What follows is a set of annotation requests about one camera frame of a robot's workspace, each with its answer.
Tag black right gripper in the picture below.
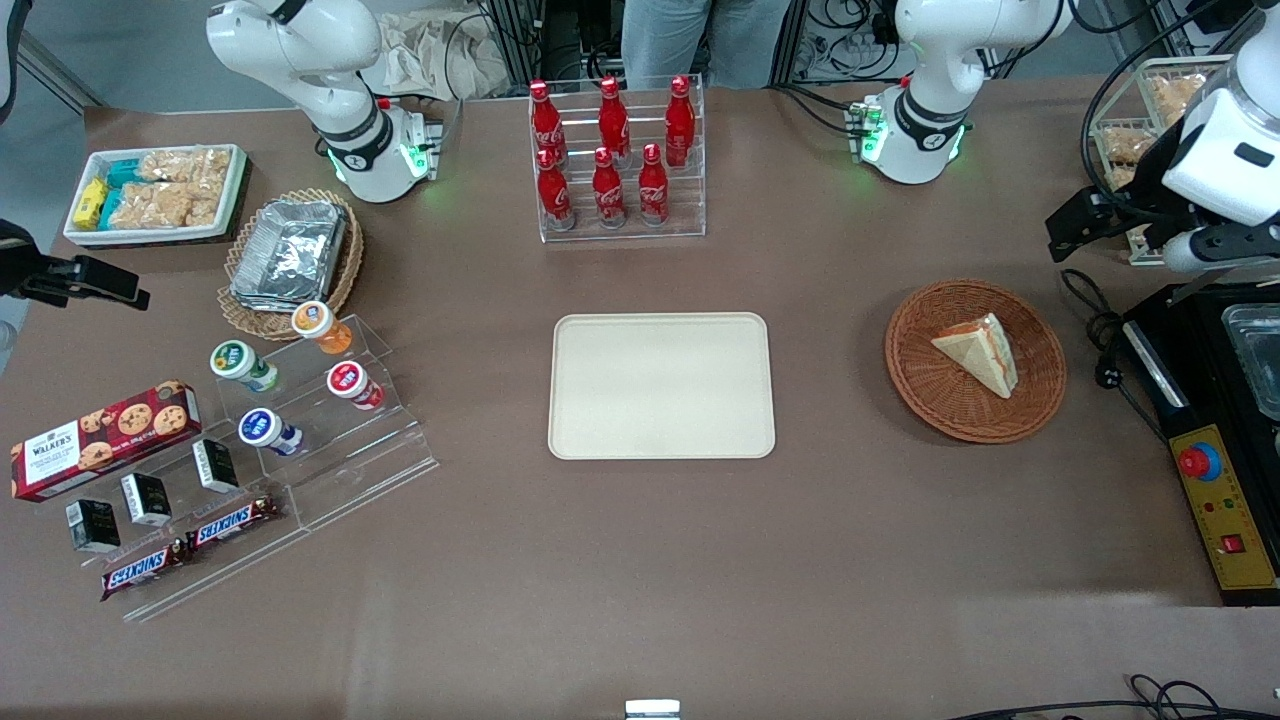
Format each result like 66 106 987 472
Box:
0 219 152 310

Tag triangular sandwich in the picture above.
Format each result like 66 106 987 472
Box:
931 312 1020 401

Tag oval tan wicker basket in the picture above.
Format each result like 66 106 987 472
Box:
217 188 366 343

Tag round brown wicker basket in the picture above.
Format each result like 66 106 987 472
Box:
885 278 1068 445

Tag beige plastic tray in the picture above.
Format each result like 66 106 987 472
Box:
547 312 778 461

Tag yellow snack packet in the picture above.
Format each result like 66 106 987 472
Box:
74 177 110 230

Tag clear snack bag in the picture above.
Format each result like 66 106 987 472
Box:
1144 74 1209 129
1098 124 1163 193

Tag clear rice cracker bag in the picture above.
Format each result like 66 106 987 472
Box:
110 184 225 231
136 147 233 189

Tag green lid yoghurt cup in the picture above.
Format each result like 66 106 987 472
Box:
209 340 282 394

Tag white rectangular snack bin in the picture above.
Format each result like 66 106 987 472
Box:
62 144 251 248

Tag red Walkers cookie box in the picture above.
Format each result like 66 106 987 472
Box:
10 380 204 503

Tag stacked foil trays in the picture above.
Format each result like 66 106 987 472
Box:
229 198 350 314

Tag clear glass container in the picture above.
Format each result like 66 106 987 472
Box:
1219 302 1280 423

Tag black machine with yellow panel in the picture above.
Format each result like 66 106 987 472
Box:
1119 279 1280 607

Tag small black box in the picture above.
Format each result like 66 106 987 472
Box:
120 472 174 529
192 438 241 495
66 498 122 555

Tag orange lid yoghurt cup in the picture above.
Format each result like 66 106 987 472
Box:
291 301 354 357

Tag blue lid yoghurt cup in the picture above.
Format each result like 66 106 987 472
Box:
237 408 304 458

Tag red emergency stop button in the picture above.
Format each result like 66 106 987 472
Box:
1177 440 1224 484

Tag red lid yoghurt cup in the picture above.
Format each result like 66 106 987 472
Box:
326 361 386 412

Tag Snickers chocolate bar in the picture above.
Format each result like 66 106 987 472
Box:
186 494 282 554
100 539 192 603

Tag clear acrylic stepped snack stand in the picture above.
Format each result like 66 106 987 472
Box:
20 430 313 624

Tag clear acrylic stepped cup stand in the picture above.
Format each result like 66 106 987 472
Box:
214 314 442 532

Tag crumpled beige cloth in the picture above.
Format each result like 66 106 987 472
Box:
378 10 493 102

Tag clear acrylic bottle rack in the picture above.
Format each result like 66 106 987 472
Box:
527 74 708 245

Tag red cola bottle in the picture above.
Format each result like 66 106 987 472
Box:
529 80 569 167
592 147 628 230
536 148 577 232
598 76 632 167
665 75 696 169
638 143 670 227

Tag person legs in jeans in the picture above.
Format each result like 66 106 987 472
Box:
620 0 793 92

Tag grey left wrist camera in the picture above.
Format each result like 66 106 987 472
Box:
1162 226 1280 277

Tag white wire basket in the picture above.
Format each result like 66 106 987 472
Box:
1089 55 1239 267

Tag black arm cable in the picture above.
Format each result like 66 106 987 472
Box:
1078 0 1251 196

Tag black cable with plug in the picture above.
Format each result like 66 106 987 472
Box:
1059 268 1173 443

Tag black cable bundle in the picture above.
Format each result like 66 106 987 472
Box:
788 0 903 85

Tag black floor cable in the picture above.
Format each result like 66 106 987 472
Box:
944 674 1280 720

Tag aluminium frame post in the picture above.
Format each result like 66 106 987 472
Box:
486 0 623 89

